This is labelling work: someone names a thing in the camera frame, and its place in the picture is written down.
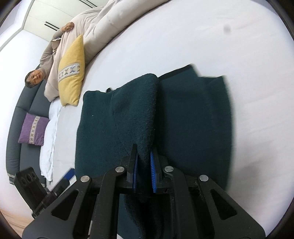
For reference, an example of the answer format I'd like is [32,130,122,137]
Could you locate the dark green knit sweater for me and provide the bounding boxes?
[74,64,234,239]

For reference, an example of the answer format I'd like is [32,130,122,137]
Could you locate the dark grey upholstered headboard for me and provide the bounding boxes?
[6,80,50,187]

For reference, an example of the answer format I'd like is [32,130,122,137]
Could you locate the white pillow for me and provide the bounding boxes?
[39,98,62,182]

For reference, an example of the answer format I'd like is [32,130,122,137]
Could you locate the purple patterned cushion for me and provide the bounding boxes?
[18,113,49,146]

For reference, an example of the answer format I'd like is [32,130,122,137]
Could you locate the yellow patterned cushion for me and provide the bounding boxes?
[58,35,85,106]

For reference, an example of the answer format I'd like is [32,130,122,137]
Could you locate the person lying in bed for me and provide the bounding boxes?
[24,22,74,88]

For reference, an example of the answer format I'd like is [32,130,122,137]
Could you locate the beige rolled duvet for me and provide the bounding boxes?
[44,1,166,102]

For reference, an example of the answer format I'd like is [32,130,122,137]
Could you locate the white bed mattress sheet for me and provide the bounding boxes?
[52,1,293,237]

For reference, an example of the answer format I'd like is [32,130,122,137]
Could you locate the white wardrobe with black handles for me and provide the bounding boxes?
[23,0,107,41]

